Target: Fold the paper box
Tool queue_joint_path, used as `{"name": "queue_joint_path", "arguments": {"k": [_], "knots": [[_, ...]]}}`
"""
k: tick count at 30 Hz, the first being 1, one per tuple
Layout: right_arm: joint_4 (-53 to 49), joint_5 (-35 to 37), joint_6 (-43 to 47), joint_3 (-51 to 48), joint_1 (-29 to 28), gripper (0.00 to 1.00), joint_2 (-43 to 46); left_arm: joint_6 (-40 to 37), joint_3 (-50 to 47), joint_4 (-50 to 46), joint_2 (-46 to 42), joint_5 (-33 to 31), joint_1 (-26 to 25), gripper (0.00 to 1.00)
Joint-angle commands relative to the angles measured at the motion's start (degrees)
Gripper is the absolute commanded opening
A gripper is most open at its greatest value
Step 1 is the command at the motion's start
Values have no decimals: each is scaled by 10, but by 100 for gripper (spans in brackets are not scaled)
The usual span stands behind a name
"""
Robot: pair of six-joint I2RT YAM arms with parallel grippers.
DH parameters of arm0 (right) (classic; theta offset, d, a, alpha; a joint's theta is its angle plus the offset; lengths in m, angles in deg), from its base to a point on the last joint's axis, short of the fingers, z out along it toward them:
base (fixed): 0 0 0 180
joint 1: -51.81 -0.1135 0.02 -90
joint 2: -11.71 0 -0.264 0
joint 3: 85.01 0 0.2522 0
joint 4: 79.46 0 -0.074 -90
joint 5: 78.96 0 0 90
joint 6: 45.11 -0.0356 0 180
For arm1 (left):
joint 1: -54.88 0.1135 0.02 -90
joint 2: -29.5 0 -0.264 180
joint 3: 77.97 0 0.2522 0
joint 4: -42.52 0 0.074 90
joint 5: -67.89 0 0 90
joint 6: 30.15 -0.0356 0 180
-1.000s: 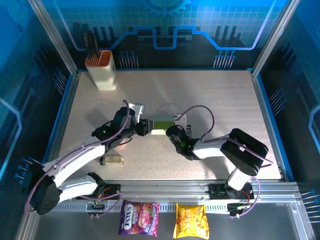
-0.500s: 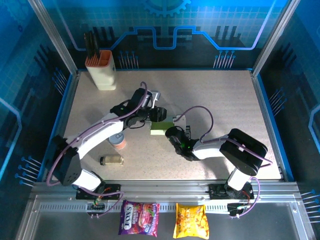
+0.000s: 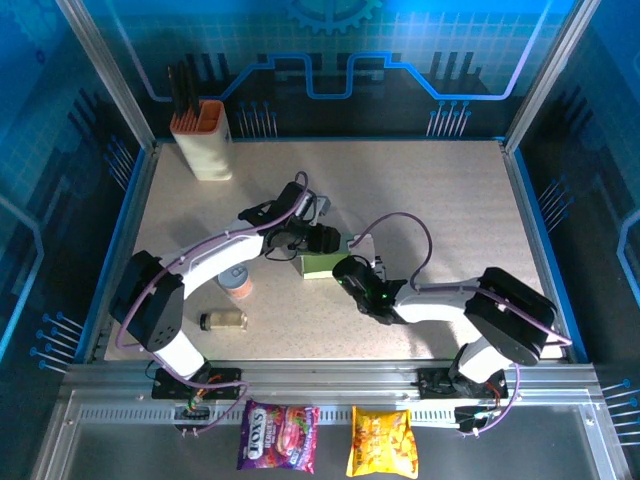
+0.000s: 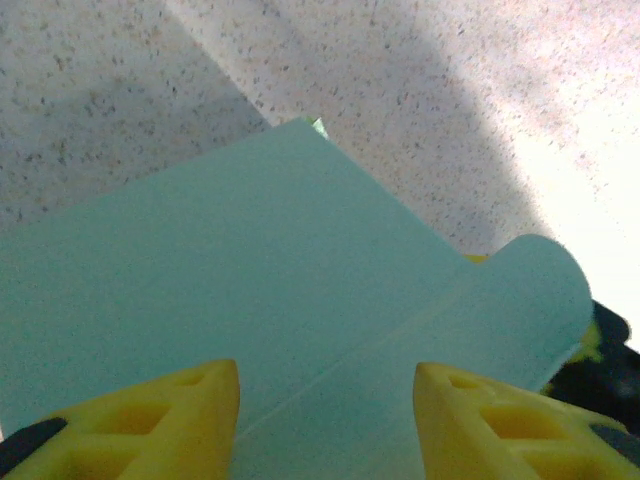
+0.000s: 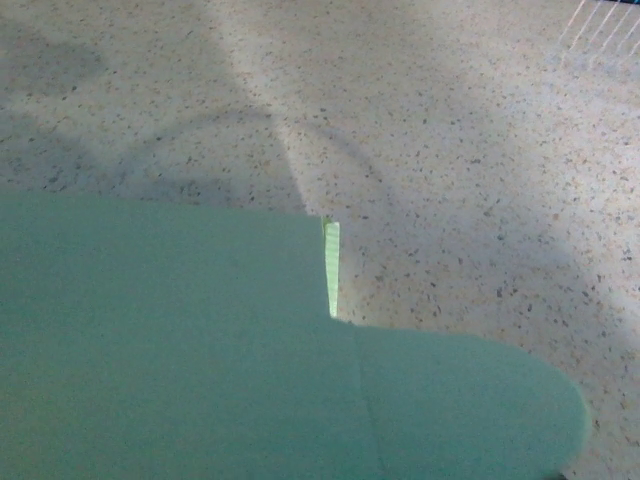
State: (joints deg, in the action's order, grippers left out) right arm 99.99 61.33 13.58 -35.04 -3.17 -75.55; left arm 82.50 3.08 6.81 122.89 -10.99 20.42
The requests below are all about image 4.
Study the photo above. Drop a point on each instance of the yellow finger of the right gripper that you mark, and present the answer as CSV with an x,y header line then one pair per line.
x,y
610,370

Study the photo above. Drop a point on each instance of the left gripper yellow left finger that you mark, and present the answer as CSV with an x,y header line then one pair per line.
x,y
125,435

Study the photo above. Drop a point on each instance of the light green paper box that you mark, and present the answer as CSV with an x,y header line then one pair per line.
x,y
250,275

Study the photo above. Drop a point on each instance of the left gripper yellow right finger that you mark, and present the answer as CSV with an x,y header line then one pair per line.
x,y
510,435

